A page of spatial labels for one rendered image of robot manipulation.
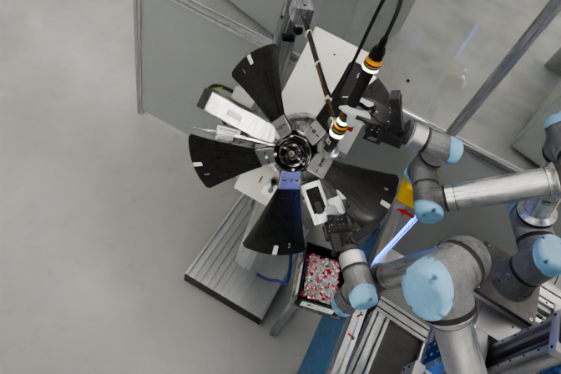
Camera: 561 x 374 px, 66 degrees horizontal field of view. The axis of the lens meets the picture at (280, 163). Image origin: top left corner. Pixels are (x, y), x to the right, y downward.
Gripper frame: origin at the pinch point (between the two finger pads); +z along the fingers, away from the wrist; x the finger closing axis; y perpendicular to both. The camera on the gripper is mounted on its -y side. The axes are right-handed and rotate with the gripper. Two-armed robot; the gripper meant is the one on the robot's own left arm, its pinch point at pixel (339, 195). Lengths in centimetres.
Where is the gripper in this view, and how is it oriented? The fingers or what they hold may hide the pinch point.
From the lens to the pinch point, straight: 138.0
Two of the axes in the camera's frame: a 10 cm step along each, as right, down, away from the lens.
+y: -9.8, 0.6, -2.1
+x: -1.3, 6.1, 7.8
